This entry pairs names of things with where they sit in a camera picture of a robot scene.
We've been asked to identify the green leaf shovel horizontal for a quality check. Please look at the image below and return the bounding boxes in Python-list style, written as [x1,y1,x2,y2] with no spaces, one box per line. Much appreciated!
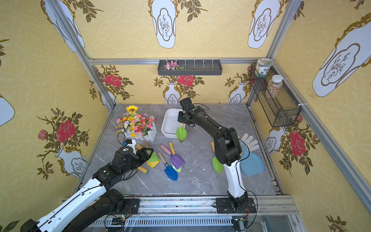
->
[176,123,187,143]

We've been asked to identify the right circuit board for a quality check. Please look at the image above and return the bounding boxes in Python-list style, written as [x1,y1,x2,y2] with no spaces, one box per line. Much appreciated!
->
[231,217,247,232]

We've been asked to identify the yellow handle tool front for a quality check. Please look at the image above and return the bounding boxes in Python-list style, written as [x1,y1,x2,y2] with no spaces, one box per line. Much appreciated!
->
[137,166,149,174]

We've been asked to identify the pink flowers in tray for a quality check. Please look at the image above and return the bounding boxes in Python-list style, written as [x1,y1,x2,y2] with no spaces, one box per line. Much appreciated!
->
[164,61,185,71]

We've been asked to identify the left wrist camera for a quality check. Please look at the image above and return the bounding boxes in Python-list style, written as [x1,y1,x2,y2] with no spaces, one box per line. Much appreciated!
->
[123,139,136,154]

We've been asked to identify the left circuit board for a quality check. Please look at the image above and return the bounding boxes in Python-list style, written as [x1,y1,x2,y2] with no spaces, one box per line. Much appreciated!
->
[111,214,130,227]

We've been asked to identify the blue metal shovel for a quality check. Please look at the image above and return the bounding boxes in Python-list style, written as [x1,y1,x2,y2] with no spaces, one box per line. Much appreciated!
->
[157,152,178,181]

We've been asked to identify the light blue dustpan scoop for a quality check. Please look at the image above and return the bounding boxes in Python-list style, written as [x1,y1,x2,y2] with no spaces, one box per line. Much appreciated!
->
[240,142,265,177]

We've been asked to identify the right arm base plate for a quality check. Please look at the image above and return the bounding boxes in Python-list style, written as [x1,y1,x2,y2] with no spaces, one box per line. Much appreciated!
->
[212,197,257,214]

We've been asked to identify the black wire basket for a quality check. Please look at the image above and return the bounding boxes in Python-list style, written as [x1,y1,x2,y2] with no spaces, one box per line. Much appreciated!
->
[246,63,301,127]

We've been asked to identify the green shovel left pile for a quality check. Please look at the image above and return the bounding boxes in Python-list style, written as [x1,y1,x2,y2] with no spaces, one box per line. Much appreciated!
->
[136,144,153,157]

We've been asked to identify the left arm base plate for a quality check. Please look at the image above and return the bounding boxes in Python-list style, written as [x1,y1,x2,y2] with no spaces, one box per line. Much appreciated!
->
[114,198,140,216]

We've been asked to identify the grey wall shelf tray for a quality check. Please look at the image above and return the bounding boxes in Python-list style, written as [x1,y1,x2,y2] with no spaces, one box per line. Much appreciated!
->
[157,59,223,76]

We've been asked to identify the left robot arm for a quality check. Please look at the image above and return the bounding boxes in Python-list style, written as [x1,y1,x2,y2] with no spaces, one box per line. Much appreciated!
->
[20,146,154,232]

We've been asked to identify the white storage box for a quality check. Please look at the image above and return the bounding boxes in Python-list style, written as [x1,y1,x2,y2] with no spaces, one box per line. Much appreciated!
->
[161,108,183,139]

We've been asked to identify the artificial flower basket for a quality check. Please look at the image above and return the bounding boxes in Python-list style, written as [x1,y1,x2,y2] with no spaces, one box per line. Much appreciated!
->
[115,105,157,142]

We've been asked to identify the patterned lid jar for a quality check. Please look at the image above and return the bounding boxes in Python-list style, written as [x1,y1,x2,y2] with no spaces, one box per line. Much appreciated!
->
[255,58,273,78]

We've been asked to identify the clear white-lid jar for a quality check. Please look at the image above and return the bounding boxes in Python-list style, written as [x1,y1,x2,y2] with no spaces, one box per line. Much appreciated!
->
[266,74,283,98]

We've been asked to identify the white work glove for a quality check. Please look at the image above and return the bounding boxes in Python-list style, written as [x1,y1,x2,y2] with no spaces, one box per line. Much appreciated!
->
[240,133,260,154]

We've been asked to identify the purple shovel pink handle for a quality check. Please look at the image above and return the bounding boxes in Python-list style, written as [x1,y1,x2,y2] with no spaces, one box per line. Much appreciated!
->
[160,142,185,173]

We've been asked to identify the yellow shovel left pile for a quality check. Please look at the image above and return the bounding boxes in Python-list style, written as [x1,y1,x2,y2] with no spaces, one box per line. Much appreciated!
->
[144,141,160,169]

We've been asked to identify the circuit board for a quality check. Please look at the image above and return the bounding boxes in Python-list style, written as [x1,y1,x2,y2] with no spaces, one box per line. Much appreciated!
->
[231,217,247,232]
[111,214,130,227]

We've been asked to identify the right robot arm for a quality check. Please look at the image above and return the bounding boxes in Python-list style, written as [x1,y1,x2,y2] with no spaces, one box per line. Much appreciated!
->
[178,97,258,214]

